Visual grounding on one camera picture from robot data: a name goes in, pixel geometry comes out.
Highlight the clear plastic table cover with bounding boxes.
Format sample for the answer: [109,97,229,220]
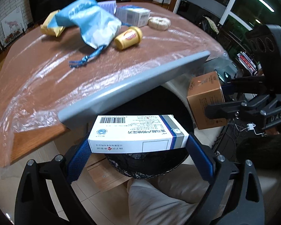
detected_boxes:
[0,2,227,179]

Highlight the white blue medicine box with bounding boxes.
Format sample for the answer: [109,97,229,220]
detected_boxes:
[88,115,190,154]

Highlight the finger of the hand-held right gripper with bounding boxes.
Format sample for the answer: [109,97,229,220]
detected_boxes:
[205,93,281,122]
[221,74,273,95]

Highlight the white grey carton box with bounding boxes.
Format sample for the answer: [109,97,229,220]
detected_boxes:
[116,5,151,27]

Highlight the framed animal wall picture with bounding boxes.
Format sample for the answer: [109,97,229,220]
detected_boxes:
[1,13,26,46]

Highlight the blue plastic bag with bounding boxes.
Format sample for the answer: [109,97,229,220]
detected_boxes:
[55,0,122,48]

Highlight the brown cardboard box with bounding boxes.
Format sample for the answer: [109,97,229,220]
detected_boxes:
[187,71,229,130]

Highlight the yellow drawstring pouch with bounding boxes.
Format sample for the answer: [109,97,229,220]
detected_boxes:
[40,10,66,37]

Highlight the white cable connector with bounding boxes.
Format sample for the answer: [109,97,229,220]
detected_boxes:
[234,122,266,137]

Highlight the beige twine roll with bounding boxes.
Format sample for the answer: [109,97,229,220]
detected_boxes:
[148,16,171,31]

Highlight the yellow bottle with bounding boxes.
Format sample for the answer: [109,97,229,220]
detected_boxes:
[114,26,143,51]

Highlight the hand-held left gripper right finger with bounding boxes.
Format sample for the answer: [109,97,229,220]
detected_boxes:
[186,133,265,225]

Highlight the person's right forearm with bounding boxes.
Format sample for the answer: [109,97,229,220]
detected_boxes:
[235,131,281,169]

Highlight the black trash bin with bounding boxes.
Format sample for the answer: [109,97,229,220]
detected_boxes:
[103,85,195,180]

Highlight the person's beige pants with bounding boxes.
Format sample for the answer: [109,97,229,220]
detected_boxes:
[126,122,281,225]

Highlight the row of books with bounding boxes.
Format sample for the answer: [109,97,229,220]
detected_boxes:
[236,52,258,73]

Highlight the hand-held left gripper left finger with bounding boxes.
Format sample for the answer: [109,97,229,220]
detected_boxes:
[14,132,101,225]

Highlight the blue braided cord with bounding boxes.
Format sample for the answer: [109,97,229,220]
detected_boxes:
[69,45,106,69]

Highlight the patterned cushion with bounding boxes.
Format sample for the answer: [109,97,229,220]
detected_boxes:
[205,16,219,34]

